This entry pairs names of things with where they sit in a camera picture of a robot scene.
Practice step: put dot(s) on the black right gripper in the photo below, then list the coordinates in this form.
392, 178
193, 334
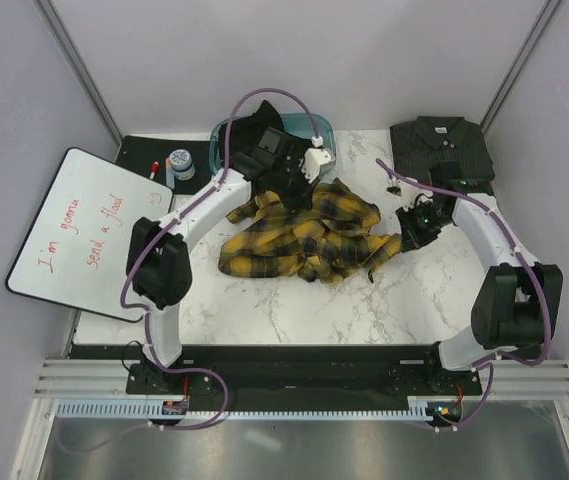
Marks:
413, 239

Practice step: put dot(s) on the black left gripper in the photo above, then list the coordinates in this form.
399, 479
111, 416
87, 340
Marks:
301, 199

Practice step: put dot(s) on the yellow plaid long sleeve shirt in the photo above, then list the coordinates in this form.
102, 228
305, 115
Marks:
326, 243

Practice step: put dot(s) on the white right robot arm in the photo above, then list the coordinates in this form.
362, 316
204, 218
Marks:
515, 312

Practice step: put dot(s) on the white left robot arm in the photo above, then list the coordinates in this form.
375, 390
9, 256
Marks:
159, 273

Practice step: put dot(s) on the black shirt in bin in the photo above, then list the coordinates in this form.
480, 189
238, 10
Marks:
259, 136

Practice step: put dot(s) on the teal plastic bin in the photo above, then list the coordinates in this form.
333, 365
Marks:
297, 124

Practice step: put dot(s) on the folded dark striped shirt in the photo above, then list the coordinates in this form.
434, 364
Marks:
420, 144

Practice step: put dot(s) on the small blue white jar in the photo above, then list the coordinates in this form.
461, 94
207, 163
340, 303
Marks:
182, 165

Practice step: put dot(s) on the blue orange eraser stick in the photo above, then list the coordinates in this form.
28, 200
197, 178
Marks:
169, 175

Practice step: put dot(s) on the red whiteboard marker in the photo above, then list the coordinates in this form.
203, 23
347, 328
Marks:
154, 170

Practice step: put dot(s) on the black mat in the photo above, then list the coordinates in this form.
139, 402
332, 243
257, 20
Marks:
137, 154

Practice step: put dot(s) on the white dry-erase board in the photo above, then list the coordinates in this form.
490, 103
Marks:
76, 250

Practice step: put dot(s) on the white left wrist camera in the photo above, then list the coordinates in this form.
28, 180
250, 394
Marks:
316, 163

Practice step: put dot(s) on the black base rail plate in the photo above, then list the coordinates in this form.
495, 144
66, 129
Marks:
297, 379

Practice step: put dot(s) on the aluminium frame rail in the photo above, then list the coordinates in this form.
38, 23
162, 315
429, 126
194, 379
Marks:
107, 379

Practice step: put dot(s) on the light blue cable duct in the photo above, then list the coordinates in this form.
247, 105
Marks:
157, 410

